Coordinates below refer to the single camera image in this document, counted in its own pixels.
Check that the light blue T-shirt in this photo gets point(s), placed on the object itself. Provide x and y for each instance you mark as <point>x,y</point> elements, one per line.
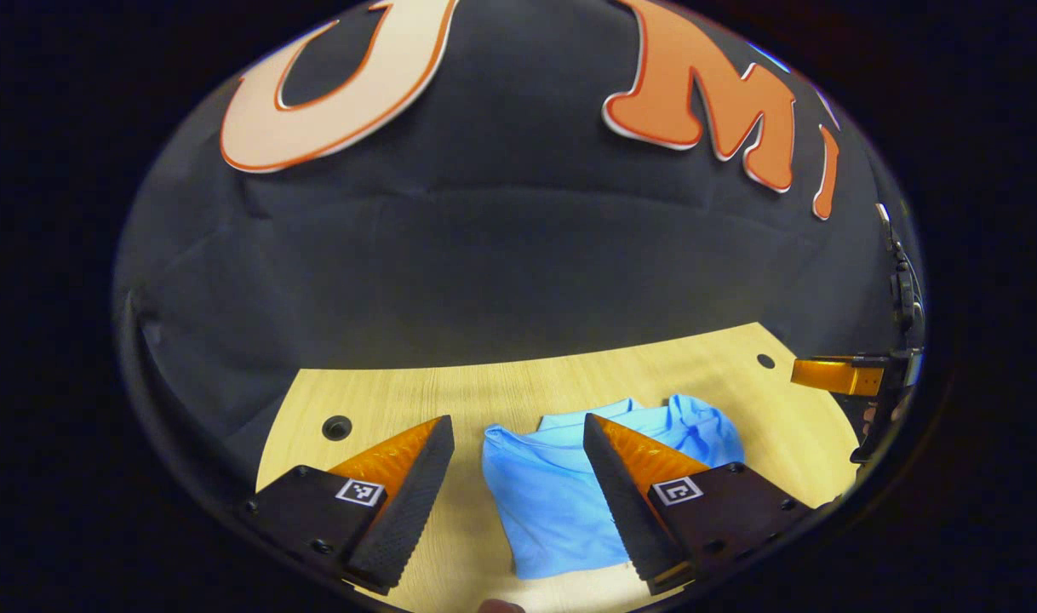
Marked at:
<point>544,502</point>

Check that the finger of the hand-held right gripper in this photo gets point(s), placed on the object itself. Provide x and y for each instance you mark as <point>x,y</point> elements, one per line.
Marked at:
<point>833,376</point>

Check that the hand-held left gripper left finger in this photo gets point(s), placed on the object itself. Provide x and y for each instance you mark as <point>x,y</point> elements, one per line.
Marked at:
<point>412,502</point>

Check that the black table grommet hole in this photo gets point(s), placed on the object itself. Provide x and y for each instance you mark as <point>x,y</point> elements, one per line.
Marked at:
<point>337,427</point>
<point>765,361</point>

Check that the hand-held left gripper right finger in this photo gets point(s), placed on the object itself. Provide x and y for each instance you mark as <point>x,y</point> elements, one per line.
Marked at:
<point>621,502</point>

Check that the black backdrop cloth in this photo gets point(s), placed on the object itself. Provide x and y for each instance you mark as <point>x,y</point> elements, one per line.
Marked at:
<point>501,255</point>

